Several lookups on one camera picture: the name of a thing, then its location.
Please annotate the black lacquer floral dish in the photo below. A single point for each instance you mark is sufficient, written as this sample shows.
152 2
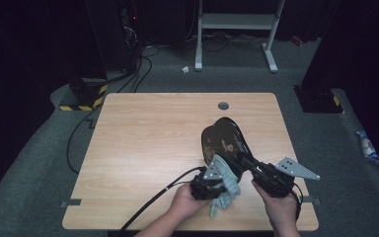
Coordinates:
225 141

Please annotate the person's right hand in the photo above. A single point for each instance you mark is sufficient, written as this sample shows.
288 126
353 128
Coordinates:
281 210

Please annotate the white crumpled paper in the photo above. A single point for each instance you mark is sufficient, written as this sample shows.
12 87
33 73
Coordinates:
185 69

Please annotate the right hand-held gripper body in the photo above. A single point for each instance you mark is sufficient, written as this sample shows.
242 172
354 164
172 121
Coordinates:
276 181

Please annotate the white metal stand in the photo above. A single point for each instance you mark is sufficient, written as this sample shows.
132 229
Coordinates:
237 21

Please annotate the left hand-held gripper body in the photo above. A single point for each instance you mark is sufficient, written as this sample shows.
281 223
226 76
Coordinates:
205 187

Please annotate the dark equipment rack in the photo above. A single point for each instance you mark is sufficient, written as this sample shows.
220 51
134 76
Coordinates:
128 33

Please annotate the blue white packet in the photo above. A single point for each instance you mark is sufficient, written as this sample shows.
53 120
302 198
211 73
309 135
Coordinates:
366 148

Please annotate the small red object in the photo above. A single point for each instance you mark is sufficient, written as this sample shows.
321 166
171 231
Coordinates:
297 40

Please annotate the pale green striped cloth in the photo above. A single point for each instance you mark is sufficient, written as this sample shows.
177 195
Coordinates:
227 184

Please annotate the black stand base yellow corner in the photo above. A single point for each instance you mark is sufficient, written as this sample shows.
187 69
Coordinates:
319 100

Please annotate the grey table grommet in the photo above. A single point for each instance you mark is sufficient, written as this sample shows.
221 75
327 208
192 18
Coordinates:
223 106

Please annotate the black yellow striped stand base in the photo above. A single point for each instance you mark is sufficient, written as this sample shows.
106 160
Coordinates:
80 97

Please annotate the person's left hand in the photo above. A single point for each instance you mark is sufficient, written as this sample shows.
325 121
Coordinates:
186 202

